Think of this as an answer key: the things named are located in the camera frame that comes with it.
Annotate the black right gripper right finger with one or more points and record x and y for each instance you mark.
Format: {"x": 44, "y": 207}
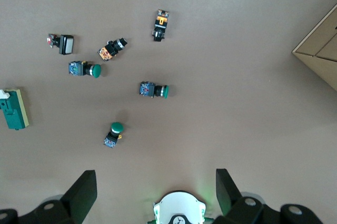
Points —
{"x": 237, "y": 211}

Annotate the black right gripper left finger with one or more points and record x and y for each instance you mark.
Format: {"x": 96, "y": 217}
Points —
{"x": 71, "y": 205}

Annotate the green mushroom push button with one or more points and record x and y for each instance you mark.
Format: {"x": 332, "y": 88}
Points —
{"x": 114, "y": 133}
{"x": 151, "y": 90}
{"x": 81, "y": 69}

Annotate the square black pushbutton red terminals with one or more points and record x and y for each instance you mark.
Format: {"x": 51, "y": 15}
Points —
{"x": 65, "y": 44}

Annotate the brown cardboard box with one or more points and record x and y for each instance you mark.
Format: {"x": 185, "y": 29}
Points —
{"x": 321, "y": 50}

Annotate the black knob switch orange base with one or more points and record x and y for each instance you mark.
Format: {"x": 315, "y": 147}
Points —
{"x": 110, "y": 49}

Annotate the black switch orange contact block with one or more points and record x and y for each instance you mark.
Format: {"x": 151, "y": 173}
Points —
{"x": 160, "y": 24}

